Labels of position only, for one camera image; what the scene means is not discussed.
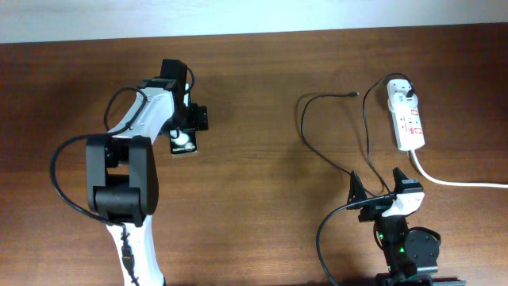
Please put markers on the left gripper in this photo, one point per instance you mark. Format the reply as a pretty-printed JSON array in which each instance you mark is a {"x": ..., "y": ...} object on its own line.
[{"x": 199, "y": 121}]

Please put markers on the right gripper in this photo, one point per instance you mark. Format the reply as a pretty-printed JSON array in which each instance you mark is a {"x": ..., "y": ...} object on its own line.
[{"x": 357, "y": 191}]

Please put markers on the black smartphone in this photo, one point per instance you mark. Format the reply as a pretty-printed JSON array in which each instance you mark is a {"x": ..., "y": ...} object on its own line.
[{"x": 183, "y": 141}]

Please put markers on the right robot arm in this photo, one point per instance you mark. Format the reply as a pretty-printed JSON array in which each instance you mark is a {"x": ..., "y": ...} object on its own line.
[{"x": 411, "y": 253}]

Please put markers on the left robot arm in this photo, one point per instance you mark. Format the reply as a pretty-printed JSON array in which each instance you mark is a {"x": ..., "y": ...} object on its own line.
[{"x": 122, "y": 182}]

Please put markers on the white charger plug adapter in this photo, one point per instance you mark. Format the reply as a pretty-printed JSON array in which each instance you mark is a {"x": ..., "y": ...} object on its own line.
[{"x": 401, "y": 95}]

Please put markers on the white power strip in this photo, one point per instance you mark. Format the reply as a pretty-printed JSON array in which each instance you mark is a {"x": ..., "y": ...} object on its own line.
[{"x": 407, "y": 129}]

